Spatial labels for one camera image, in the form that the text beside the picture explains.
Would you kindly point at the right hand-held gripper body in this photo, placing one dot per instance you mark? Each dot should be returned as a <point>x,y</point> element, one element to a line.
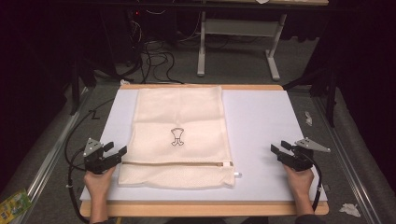
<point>297,157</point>

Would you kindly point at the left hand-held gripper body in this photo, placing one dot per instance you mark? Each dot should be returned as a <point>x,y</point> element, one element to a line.
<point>95,160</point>

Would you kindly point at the cream mesh zippered laundry bag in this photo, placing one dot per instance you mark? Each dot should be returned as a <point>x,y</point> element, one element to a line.
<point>179,137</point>

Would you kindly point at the person's left hand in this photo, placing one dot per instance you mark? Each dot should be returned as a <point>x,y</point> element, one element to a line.
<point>99,183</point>

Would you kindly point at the person's right hand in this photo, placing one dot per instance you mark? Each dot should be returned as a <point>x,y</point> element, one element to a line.
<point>299,182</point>

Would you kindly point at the white board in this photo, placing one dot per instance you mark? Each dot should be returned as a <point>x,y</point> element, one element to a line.
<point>264,130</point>

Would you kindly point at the white plastic scrap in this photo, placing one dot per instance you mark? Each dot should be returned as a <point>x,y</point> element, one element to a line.
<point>308,118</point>

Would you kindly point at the dark metal stand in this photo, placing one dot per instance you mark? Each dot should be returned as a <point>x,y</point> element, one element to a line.
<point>331,93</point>
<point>75,87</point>

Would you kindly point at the crumpled white paper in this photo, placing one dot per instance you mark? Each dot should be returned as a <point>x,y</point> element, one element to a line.
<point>350,210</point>

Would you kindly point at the wooden table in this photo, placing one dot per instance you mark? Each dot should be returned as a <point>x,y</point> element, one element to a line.
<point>193,209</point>

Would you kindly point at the green packet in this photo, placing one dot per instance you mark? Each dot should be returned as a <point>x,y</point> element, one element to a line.
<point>14,207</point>

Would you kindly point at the metal floor rail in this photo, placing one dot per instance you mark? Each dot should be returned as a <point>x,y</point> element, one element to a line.
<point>46,161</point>
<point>342,165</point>

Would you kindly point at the white metal desk frame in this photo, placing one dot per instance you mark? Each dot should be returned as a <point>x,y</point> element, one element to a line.
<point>239,28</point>

